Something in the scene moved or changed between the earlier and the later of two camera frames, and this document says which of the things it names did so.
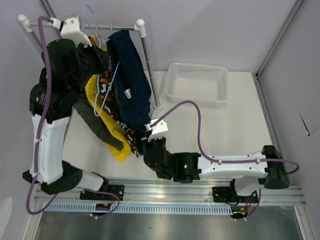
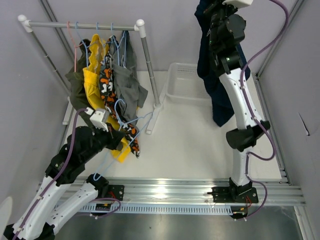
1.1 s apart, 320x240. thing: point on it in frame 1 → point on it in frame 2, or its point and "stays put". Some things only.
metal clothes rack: (139, 27) stays put
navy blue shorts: (130, 86) → (222, 109)
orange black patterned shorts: (132, 134) stays put
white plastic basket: (207, 85) stays put
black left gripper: (100, 56) → (115, 137)
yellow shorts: (95, 93) stays put
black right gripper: (147, 144) → (213, 5)
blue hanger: (97, 115) → (133, 139)
